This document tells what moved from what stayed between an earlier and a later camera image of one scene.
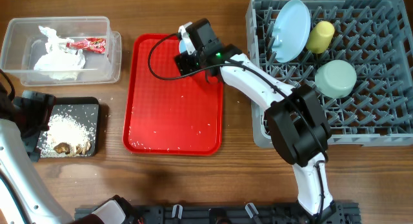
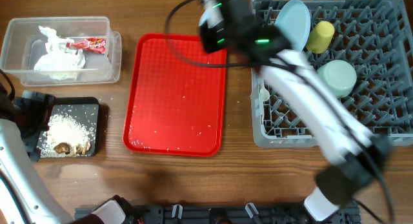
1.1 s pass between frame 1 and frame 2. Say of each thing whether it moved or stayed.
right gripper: moved
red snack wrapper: stayed
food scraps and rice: stayed
